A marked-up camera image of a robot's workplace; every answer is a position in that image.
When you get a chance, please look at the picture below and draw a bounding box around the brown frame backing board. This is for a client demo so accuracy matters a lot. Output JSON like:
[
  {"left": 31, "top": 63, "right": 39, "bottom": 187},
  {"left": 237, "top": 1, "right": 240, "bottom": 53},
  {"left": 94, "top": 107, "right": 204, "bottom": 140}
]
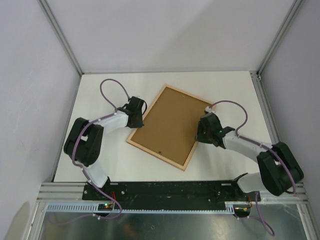
[{"left": 129, "top": 87, "right": 213, "bottom": 169}]

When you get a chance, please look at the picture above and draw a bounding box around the wooden picture frame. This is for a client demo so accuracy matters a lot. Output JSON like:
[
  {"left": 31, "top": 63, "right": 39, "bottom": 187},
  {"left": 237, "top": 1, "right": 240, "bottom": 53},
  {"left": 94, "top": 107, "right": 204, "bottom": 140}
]
[{"left": 126, "top": 84, "right": 217, "bottom": 173}]

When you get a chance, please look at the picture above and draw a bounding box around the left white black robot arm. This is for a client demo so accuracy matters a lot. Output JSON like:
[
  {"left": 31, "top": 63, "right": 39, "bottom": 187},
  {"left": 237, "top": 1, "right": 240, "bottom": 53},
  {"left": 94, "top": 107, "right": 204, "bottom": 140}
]
[{"left": 63, "top": 96, "right": 148, "bottom": 200}]

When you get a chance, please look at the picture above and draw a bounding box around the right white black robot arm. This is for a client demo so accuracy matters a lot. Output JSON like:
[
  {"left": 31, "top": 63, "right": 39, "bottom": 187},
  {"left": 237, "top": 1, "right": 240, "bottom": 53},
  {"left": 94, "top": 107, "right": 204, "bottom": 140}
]
[{"left": 195, "top": 112, "right": 304, "bottom": 201}]

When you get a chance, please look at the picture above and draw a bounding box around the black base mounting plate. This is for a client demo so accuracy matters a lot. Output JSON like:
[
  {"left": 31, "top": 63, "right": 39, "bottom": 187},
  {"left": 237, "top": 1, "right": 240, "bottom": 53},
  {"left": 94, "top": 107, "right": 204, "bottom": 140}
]
[{"left": 82, "top": 180, "right": 261, "bottom": 211}]

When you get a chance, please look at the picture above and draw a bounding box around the shiny metal floor sheet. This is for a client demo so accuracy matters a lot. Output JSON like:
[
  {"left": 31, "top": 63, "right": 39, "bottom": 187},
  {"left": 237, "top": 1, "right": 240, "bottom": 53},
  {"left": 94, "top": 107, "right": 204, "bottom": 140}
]
[{"left": 38, "top": 204, "right": 318, "bottom": 240}]

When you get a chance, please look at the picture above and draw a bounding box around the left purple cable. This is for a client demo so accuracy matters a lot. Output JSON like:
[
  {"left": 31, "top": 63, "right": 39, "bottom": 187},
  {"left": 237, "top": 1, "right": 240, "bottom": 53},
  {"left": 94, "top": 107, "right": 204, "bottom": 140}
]
[{"left": 47, "top": 78, "right": 123, "bottom": 226}]

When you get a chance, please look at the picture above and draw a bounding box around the purple cable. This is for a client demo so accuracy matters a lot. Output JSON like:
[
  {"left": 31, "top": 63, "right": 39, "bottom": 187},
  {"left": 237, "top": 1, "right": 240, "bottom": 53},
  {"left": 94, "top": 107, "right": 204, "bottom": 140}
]
[
  {"left": 47, "top": 78, "right": 123, "bottom": 226},
  {"left": 206, "top": 100, "right": 298, "bottom": 237}
]

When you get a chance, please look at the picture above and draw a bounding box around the aluminium front rail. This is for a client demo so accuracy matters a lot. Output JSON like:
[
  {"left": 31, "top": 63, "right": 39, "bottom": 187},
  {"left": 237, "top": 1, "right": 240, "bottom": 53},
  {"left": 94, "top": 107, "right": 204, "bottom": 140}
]
[{"left": 36, "top": 182, "right": 309, "bottom": 204}]

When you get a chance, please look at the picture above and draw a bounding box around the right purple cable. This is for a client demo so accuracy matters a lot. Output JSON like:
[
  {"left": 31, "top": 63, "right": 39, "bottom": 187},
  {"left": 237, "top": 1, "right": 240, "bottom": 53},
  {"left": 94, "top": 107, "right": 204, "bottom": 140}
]
[{"left": 206, "top": 100, "right": 298, "bottom": 237}]

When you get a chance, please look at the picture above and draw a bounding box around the grey slotted cable duct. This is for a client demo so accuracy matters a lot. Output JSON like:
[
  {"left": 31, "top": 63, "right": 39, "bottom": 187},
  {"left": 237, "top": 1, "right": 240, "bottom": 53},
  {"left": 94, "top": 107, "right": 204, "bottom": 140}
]
[{"left": 46, "top": 202, "right": 235, "bottom": 215}]

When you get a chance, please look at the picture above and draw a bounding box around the left aluminium corner post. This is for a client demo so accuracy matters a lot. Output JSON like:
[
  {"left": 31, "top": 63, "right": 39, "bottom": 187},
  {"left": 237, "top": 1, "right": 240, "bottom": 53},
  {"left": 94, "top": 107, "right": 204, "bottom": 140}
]
[{"left": 37, "top": 0, "right": 84, "bottom": 77}]

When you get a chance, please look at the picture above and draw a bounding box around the aluminium corner post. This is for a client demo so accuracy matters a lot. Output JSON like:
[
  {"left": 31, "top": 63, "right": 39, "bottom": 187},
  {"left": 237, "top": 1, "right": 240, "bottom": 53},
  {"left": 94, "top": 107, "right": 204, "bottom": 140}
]
[
  {"left": 37, "top": 0, "right": 84, "bottom": 77},
  {"left": 256, "top": 0, "right": 305, "bottom": 76}
]

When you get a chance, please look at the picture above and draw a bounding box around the right aluminium corner post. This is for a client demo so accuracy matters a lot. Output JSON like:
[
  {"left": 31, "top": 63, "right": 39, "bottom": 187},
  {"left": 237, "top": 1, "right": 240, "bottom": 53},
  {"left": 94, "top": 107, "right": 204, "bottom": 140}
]
[{"left": 256, "top": 0, "right": 305, "bottom": 76}]

